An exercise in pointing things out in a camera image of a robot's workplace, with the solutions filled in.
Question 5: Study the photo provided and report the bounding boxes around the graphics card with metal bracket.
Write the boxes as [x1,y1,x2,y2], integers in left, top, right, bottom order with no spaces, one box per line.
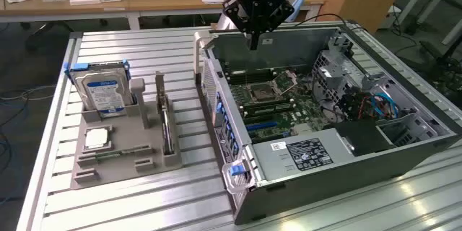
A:
[153,70,176,156]

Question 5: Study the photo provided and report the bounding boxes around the wooden desk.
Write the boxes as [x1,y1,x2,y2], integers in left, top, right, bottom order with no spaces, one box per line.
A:
[0,0,325,30]

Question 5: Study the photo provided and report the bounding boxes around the metal socket cover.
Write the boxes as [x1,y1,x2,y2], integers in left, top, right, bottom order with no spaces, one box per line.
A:
[271,69,300,94]

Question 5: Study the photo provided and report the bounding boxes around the perforated metal drive cage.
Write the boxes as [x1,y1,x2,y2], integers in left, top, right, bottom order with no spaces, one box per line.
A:
[309,49,367,107]

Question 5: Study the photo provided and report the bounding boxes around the CPU socket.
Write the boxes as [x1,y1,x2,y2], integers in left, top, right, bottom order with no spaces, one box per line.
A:
[246,81,281,105]

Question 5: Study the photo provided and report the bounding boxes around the green motherboard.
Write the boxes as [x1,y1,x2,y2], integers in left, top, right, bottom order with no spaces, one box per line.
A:
[221,63,339,145]

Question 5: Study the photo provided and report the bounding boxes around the short black expansion slot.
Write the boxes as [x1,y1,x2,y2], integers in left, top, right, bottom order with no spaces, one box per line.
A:
[244,116,276,124]

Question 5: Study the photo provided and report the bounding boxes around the blue expansion slot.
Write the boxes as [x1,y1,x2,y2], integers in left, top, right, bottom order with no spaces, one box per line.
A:
[244,121,279,132]

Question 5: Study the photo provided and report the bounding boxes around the black office chair base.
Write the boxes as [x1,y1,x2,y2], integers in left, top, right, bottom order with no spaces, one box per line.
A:
[417,38,462,91]

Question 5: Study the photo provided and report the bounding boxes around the hard disk with blue rails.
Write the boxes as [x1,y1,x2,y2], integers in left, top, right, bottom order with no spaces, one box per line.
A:
[62,58,130,120]

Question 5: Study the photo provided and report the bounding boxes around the black plastic shroud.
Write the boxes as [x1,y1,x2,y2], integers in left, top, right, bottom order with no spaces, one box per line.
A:
[328,119,397,158]

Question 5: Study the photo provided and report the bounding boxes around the grey parts rack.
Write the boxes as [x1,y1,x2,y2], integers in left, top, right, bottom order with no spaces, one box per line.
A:
[68,77,185,190]

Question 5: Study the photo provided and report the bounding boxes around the metal disk bay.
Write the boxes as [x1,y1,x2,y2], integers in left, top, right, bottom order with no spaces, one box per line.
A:
[375,110,456,148]

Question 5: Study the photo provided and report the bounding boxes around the grey power supply unit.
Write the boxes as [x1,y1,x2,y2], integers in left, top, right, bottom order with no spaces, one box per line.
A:
[249,128,357,186]

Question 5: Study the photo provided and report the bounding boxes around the blue case latch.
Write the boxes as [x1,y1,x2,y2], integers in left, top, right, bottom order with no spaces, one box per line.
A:
[228,164,246,178]

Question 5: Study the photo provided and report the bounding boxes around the silver CPU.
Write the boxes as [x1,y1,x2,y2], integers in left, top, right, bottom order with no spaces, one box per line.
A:
[84,127,109,150]

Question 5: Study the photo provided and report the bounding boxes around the green RAM stick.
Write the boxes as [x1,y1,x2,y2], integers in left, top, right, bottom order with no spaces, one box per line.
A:
[93,148,137,161]

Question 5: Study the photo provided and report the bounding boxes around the open grey PC case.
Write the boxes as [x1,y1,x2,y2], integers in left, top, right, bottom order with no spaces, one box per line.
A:
[192,21,462,226]

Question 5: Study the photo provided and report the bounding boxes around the black cable behind case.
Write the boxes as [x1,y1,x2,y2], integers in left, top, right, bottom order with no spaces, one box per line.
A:
[291,12,365,30]

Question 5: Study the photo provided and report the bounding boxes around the red black drive wires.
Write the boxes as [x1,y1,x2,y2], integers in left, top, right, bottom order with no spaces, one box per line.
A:
[340,93,376,122]

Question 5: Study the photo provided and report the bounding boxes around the blue SATA wire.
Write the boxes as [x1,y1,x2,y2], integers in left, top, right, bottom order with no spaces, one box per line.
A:
[369,93,400,120]

